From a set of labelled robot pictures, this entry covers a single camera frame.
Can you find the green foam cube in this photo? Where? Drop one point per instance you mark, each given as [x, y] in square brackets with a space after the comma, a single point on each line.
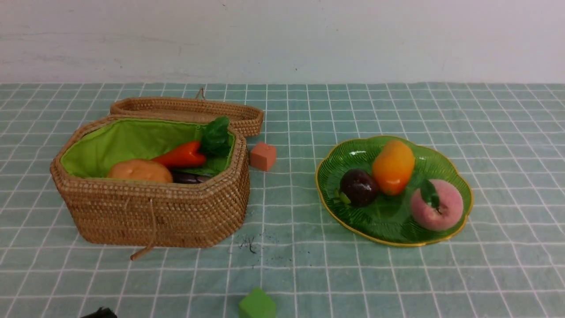
[257, 304]

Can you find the pink peach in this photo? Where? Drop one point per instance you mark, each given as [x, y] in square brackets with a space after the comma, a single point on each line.
[437, 205]

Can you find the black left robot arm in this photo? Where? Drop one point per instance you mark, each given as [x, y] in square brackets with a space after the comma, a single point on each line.
[102, 312]

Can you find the purple eggplant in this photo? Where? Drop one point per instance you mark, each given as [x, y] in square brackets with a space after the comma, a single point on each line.
[182, 177]

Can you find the woven wicker basket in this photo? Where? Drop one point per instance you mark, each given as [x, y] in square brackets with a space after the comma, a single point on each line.
[142, 213]

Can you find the green checkered tablecloth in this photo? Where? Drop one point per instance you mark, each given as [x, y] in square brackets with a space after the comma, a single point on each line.
[507, 140]

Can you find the orange carrot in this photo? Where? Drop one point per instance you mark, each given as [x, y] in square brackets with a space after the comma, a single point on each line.
[211, 141]

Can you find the brown potato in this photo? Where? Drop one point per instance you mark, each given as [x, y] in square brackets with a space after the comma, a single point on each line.
[140, 170]

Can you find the orange yellow mango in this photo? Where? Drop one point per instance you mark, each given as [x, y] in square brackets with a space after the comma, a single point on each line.
[392, 168]

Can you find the green leaf glass plate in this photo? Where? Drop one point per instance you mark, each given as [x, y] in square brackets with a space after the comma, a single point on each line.
[388, 220]

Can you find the orange foam cube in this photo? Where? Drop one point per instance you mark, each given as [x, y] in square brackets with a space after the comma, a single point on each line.
[263, 156]

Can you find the dark purple mangosteen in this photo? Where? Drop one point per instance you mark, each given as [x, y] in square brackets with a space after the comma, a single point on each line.
[357, 188]

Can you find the woven wicker basket lid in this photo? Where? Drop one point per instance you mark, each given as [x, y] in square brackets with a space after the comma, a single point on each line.
[246, 120]

